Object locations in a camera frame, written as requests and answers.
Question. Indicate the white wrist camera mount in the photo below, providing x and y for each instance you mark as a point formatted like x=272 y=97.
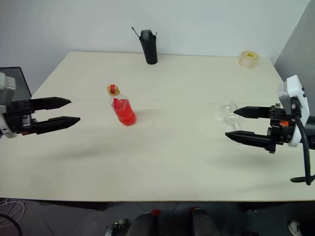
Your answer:
x=7 y=86
x=294 y=86

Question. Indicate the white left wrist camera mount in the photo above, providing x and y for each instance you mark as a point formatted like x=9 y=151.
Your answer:
x=7 y=86

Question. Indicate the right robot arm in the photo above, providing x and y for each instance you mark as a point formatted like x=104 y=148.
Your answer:
x=311 y=132

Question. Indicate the clear tape roll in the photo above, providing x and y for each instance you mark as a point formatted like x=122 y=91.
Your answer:
x=248 y=60

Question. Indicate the white shoe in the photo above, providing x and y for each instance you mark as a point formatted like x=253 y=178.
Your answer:
x=295 y=228

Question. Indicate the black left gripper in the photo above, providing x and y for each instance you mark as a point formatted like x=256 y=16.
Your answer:
x=19 y=115

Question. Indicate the grey rounded tool head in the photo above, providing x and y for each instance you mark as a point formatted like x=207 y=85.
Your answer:
x=146 y=35

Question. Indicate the bottle with red liquid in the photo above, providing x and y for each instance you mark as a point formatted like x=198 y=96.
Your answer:
x=124 y=113

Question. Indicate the thin black stick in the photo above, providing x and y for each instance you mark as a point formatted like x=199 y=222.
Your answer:
x=135 y=33

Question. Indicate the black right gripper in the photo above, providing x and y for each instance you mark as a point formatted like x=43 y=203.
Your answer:
x=280 y=127

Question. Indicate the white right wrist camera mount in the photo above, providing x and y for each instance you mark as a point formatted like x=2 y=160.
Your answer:
x=294 y=86

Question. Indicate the dark rounded shape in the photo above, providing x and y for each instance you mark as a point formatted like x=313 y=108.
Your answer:
x=144 y=225

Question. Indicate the black tall tumbler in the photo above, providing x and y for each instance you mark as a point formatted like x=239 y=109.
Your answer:
x=150 y=52

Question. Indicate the dark flat screen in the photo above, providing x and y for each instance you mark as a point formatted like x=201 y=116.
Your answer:
x=22 y=83

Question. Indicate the clear plastic cup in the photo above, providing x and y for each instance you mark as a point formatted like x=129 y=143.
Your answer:
x=229 y=114

